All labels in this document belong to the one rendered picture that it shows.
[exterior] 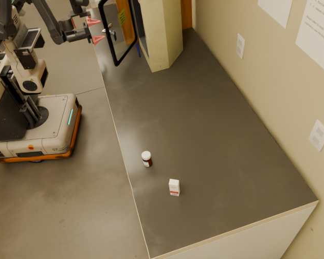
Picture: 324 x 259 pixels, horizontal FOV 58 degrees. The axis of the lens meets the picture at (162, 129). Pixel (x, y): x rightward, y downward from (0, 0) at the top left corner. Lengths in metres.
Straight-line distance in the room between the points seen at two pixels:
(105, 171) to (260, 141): 1.48
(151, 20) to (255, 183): 0.96
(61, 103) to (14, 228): 1.12
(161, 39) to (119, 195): 1.28
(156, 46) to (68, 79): 2.00
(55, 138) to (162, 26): 1.36
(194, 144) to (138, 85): 0.55
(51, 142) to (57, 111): 0.35
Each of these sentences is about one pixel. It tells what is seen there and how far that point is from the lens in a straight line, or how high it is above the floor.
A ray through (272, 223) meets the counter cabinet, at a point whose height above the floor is 0.87.
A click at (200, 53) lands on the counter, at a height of 0.94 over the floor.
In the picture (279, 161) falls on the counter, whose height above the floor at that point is 0.94.
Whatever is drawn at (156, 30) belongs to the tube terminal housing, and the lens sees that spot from 1.66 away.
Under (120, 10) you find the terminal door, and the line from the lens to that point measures 1.79.
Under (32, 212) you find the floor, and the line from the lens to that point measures 2.59.
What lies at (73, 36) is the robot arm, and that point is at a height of 1.21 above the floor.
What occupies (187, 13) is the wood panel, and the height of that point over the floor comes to 1.05.
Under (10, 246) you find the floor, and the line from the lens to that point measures 2.55.
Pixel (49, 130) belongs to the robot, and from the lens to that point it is 2.64.
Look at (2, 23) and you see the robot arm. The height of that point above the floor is 1.29.
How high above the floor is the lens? 2.05
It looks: 49 degrees down
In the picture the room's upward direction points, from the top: 9 degrees counter-clockwise
